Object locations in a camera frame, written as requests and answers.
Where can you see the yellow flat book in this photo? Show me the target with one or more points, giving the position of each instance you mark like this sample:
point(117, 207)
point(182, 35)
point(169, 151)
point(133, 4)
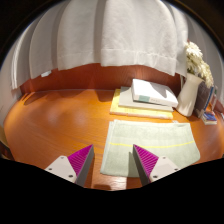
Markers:
point(116, 108)

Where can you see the white flower bouquet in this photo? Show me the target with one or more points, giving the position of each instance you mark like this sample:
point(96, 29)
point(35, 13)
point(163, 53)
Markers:
point(196, 61)

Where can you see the pale green towel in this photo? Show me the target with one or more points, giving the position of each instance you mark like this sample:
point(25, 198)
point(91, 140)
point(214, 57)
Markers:
point(156, 135)

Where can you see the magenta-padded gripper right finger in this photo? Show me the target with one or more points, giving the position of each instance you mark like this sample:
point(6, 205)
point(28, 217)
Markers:
point(163, 166)

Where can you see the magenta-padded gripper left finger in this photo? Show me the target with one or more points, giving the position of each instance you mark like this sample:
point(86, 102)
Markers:
point(60, 166)

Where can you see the blue standing book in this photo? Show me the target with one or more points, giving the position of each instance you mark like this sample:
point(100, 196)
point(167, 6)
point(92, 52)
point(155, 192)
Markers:
point(211, 96)

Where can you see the dark grey standing book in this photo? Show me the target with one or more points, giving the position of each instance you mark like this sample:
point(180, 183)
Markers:
point(201, 98)

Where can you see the white ceramic vase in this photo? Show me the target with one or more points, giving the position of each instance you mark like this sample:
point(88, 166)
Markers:
point(188, 96)

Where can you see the white curtain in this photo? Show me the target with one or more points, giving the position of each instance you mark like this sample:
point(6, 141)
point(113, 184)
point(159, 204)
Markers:
point(133, 33)

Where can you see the grey flat book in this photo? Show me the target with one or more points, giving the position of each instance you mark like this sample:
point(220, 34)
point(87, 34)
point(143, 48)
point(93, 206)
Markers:
point(126, 98)

